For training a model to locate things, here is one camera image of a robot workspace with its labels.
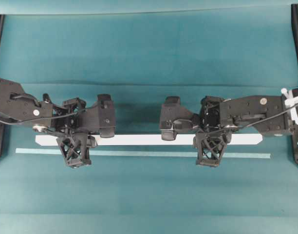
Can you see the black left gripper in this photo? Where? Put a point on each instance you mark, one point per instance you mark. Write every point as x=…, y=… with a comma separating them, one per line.
x=99, y=119

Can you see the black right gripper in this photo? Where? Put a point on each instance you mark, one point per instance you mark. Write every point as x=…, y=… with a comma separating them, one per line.
x=176, y=118

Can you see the white plastic cable clip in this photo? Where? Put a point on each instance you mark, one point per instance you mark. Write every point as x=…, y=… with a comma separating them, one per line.
x=290, y=103

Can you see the teal table cloth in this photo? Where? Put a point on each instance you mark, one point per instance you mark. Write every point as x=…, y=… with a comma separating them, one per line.
x=140, y=59

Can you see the white wooden board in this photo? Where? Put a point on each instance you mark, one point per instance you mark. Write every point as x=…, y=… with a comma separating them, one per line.
x=181, y=139

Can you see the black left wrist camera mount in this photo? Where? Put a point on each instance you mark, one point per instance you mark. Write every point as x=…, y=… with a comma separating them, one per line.
x=75, y=149

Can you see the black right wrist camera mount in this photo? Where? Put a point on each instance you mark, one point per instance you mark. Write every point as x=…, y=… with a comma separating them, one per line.
x=210, y=148

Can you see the light teal tape strip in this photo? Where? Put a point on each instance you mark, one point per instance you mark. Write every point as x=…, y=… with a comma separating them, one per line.
x=143, y=153

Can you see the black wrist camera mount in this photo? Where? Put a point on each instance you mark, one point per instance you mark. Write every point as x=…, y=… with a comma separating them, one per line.
x=210, y=148
x=75, y=149

